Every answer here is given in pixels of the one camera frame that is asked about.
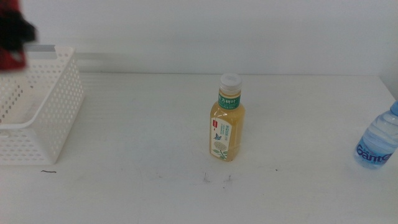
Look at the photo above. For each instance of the yellow juice bottle white cap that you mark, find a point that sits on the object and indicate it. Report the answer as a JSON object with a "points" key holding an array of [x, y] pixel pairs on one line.
{"points": [[227, 130]]}

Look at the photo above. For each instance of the clear water bottle blue cap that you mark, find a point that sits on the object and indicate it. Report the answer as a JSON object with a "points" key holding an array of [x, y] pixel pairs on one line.
{"points": [[377, 140]]}

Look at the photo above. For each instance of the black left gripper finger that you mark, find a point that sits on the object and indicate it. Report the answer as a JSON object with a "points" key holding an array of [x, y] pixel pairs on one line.
{"points": [[15, 31]]}

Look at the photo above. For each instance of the red drink bottle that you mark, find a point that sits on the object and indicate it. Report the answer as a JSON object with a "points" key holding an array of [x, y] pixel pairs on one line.
{"points": [[11, 60]]}

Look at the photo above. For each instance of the white perforated plastic basket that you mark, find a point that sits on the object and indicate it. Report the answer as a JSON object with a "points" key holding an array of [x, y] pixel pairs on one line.
{"points": [[53, 118]]}

